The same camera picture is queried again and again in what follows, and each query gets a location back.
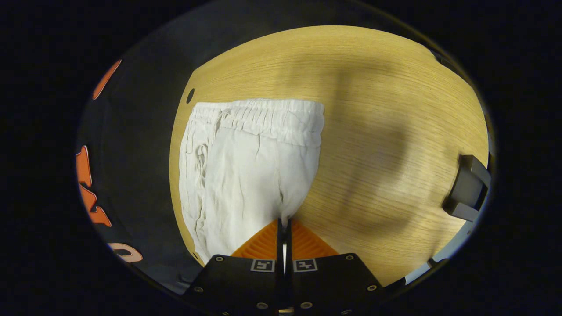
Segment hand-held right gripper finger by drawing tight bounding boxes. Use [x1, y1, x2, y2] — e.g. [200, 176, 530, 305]
[182, 218, 286, 316]
[286, 218, 385, 316]

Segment white jeans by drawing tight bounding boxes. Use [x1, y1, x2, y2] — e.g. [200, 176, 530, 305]
[178, 98, 325, 264]

